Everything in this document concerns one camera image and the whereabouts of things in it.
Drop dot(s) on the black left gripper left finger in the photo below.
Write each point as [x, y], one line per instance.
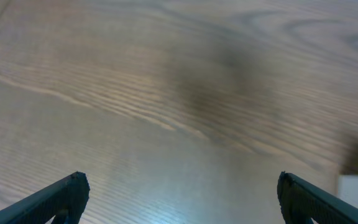
[61, 202]

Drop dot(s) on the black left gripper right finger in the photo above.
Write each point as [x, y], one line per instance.
[304, 203]

